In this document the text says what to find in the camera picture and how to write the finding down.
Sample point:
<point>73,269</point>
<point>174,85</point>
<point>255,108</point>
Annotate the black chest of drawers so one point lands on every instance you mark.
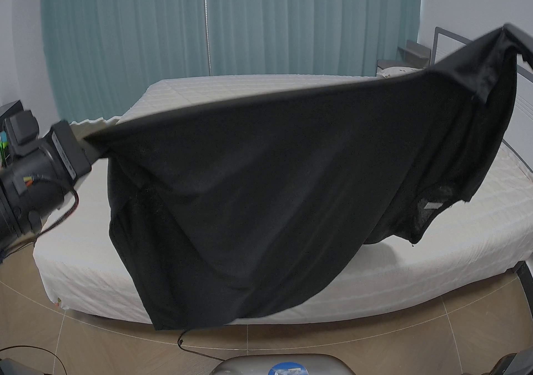
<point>10,109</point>

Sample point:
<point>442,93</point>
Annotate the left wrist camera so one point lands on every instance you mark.
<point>23,132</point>

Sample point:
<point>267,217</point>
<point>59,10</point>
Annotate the black T-shirt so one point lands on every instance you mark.
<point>270,177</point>

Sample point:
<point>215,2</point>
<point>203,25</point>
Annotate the bed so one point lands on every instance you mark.
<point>229,86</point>

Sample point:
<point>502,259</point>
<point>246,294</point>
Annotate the grey bedside table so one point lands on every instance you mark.
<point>410,53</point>

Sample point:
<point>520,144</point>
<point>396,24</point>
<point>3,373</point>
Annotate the blue-green curtain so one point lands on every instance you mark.
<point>312,11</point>
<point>125,32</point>

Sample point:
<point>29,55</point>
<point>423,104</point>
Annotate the white printed pillow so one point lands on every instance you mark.
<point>399,71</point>

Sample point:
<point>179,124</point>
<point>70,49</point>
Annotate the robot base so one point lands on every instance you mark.
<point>283,365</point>

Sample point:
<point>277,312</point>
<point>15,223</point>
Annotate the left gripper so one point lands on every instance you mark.
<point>45,182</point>

